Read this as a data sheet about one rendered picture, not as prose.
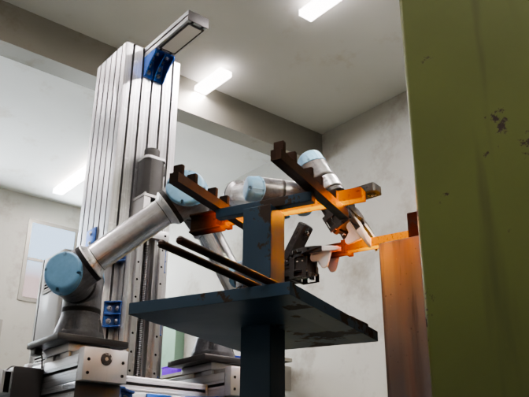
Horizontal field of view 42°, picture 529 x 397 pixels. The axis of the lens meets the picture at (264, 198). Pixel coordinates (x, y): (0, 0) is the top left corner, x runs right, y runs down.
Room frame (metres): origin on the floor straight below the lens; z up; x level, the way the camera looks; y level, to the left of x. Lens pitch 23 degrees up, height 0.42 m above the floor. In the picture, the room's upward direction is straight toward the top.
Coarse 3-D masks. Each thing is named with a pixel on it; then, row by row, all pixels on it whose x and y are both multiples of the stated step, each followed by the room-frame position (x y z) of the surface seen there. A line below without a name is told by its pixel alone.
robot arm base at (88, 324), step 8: (64, 312) 2.04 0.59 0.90; (72, 312) 2.02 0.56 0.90; (80, 312) 2.02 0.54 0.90; (88, 312) 2.03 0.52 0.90; (96, 312) 2.05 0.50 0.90; (64, 320) 2.02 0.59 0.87; (72, 320) 2.02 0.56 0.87; (80, 320) 2.02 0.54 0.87; (88, 320) 2.03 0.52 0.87; (96, 320) 2.05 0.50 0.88; (56, 328) 2.03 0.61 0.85; (64, 328) 2.01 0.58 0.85; (72, 328) 2.02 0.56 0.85; (80, 328) 2.01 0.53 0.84; (88, 328) 2.02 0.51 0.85; (96, 328) 2.04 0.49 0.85; (96, 336) 2.04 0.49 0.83
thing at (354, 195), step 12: (348, 192) 1.28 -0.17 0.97; (360, 192) 1.27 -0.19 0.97; (312, 204) 1.32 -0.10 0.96; (348, 204) 1.31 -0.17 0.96; (192, 216) 1.46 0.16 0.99; (204, 216) 1.45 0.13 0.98; (192, 228) 1.46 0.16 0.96; (204, 228) 1.44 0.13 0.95; (216, 228) 1.43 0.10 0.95; (228, 228) 1.44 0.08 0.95
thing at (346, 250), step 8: (400, 232) 1.62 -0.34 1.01; (408, 232) 1.61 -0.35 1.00; (344, 240) 1.70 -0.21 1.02; (360, 240) 1.68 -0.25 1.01; (376, 240) 1.66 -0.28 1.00; (384, 240) 1.64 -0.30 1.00; (392, 240) 1.63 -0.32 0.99; (344, 248) 1.70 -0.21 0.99; (352, 248) 1.70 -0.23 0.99; (360, 248) 1.69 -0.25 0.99; (368, 248) 1.69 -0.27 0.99; (376, 248) 1.69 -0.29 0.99; (336, 256) 1.75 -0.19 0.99; (352, 256) 1.74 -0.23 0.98
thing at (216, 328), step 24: (240, 288) 1.04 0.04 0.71; (264, 288) 1.02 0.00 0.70; (288, 288) 1.00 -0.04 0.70; (144, 312) 1.13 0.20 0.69; (168, 312) 1.12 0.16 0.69; (192, 312) 1.12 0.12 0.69; (216, 312) 1.12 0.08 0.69; (240, 312) 1.12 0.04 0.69; (264, 312) 1.12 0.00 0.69; (288, 312) 1.12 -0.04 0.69; (312, 312) 1.12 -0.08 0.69; (336, 312) 1.17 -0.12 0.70; (216, 336) 1.32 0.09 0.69; (240, 336) 1.32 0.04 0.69; (288, 336) 1.32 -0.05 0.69; (312, 336) 1.32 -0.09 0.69; (336, 336) 1.31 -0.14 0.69; (360, 336) 1.31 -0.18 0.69
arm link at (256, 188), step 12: (240, 180) 2.09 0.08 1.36; (252, 180) 1.78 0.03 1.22; (264, 180) 1.79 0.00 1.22; (276, 180) 1.80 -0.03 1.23; (228, 192) 2.09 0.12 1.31; (240, 192) 1.94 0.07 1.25; (252, 192) 1.79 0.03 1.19; (264, 192) 1.79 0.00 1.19; (276, 192) 1.80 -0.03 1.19; (240, 204) 2.05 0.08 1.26
